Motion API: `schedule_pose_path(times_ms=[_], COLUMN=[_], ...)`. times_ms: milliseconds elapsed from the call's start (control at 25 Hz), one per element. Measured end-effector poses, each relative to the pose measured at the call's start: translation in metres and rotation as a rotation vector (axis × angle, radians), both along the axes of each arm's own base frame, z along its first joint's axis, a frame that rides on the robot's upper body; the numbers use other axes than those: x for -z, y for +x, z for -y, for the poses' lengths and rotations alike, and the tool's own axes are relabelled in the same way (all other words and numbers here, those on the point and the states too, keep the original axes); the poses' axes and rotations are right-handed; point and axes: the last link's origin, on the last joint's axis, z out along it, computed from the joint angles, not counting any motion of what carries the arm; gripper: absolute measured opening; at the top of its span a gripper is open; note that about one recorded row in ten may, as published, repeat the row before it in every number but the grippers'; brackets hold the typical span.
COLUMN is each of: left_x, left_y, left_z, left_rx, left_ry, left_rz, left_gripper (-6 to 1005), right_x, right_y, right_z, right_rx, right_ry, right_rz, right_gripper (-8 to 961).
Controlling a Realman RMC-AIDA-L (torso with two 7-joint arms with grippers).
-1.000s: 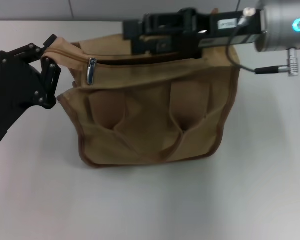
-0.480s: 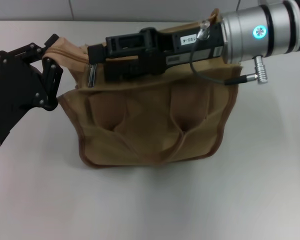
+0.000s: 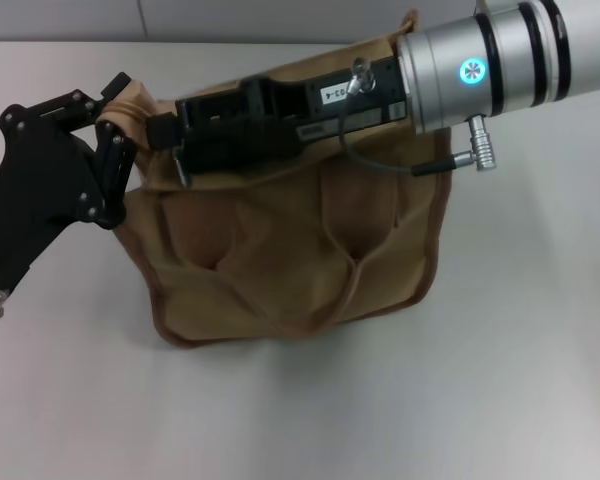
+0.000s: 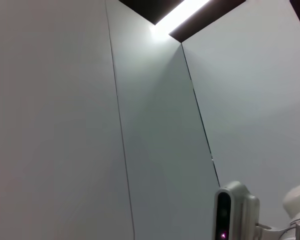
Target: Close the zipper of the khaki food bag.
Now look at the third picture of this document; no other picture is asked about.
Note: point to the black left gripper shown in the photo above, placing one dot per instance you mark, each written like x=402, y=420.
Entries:
x=30, y=190

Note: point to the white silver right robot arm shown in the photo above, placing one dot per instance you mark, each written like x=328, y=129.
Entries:
x=510, y=55

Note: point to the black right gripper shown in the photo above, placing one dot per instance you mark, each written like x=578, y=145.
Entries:
x=260, y=125

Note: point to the khaki canvas food bag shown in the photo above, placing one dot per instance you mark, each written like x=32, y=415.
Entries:
x=290, y=250

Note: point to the silver metal zipper pull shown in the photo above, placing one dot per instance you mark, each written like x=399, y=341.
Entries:
x=182, y=167

